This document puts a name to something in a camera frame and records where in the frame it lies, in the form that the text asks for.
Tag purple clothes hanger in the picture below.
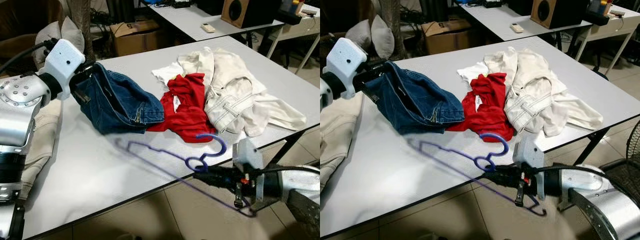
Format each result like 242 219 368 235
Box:
115 132 257 217
407 132 548 217

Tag blue denim jeans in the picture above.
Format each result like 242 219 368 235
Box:
71 62 165 135
363 61 466 135

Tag grey pillow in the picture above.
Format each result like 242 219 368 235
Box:
60 16 86 53
344 20 375 50
370 14 396 61
33 22 65 68

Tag red garment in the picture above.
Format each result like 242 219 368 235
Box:
446 72 516 143
146 73 217 144

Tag brown leather sofa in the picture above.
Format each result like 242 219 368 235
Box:
320 0 381 56
0 0 63 63

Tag black table leg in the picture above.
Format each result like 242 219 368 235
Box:
270 129 307 168
580 117 640 167

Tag brown cardboard box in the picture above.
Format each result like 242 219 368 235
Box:
109 19 167 57
421 19 473 56

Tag cream jacket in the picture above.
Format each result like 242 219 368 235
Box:
177 47 307 137
484 46 605 138

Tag white side table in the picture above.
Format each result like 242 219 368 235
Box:
265 4 321 75
575 4 640 76

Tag white shirt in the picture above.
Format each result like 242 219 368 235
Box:
456 62 493 88
151 62 187 90

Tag black box device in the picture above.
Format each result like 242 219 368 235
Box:
584 0 615 26
276 0 307 26

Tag black mesh floor fan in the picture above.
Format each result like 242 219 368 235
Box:
569 119 640 240

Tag grey desk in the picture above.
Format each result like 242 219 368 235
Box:
141 0 287 48
452 0 595 48

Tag wooden speaker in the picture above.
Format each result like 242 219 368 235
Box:
531 0 595 30
221 0 287 29

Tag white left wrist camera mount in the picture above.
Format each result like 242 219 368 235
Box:
326 37 369 99
44 39 86 100

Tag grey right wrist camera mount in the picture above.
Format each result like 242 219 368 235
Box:
232 137 266 203
512 134 547 201

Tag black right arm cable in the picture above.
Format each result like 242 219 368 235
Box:
532 165 611 181
257 165 321 176

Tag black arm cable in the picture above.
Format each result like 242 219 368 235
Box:
532 165 611 181
257 165 321 176
0 39 56 75

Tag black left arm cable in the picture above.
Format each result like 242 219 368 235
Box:
0 39 56 75

